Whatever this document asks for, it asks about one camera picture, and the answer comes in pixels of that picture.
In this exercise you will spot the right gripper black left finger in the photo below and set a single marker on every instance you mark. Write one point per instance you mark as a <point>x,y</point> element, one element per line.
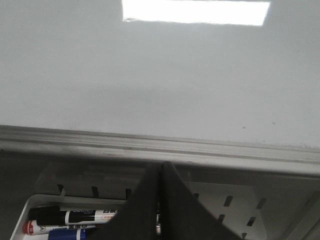
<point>136,219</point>

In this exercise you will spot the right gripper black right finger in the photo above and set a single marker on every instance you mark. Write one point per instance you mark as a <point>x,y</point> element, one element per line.
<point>183,217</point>

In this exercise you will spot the blue capped whiteboard marker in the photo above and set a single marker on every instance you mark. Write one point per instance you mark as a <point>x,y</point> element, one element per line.
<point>74,234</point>

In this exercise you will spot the black capped whiteboard marker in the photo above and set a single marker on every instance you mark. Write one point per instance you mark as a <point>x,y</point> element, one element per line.
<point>52,215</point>

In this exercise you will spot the red capped whiteboard marker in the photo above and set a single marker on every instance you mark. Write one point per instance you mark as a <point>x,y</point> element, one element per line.
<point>33,228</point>

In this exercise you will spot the white whiteboard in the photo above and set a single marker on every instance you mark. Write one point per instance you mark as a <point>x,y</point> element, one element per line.
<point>220,83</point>

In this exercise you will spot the white pegboard panel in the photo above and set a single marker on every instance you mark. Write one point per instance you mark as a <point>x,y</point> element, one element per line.
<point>257,204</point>

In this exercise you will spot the white marker tray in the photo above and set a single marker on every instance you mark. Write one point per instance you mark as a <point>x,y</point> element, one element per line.
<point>22,217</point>

